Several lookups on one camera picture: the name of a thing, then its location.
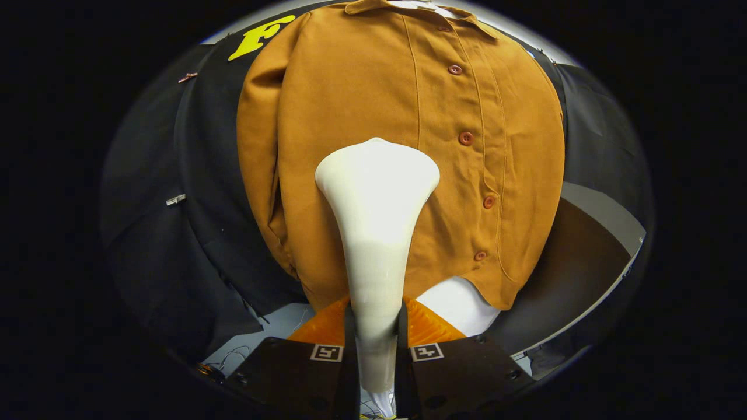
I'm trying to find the grey drawer cabinet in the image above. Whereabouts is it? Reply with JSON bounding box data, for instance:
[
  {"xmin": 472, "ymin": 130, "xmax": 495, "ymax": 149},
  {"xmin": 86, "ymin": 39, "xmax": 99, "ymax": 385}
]
[{"xmin": 484, "ymin": 181, "xmax": 647, "ymax": 358}]

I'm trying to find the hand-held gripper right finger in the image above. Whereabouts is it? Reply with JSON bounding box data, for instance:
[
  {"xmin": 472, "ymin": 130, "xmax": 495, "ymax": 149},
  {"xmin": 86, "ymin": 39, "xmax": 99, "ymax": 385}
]
[{"xmin": 396, "ymin": 295, "xmax": 535, "ymax": 420}]

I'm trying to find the black backdrop cloth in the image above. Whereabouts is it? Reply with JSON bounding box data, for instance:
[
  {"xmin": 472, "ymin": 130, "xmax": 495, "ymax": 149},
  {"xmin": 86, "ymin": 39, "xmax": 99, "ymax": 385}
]
[{"xmin": 99, "ymin": 15, "xmax": 654, "ymax": 374}]

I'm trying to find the brown button shirt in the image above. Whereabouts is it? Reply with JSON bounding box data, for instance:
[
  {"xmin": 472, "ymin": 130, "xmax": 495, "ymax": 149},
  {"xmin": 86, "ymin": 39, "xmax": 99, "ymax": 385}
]
[{"xmin": 236, "ymin": 0, "xmax": 566, "ymax": 313}]

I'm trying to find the white mannequin torso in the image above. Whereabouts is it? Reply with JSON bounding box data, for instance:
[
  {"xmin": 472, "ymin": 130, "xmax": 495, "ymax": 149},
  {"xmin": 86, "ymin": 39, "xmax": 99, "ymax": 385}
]
[{"xmin": 388, "ymin": 0, "xmax": 502, "ymax": 338}]

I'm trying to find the white garment steamer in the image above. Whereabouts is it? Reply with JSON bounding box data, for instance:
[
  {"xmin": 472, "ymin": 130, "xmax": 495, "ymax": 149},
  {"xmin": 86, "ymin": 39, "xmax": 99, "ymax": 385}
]
[{"xmin": 315, "ymin": 138, "xmax": 441, "ymax": 393}]

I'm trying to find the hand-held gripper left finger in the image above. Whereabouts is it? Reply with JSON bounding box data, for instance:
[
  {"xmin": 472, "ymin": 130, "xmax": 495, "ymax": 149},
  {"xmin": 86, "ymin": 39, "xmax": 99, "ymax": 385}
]
[{"xmin": 224, "ymin": 296, "xmax": 361, "ymax": 420}]

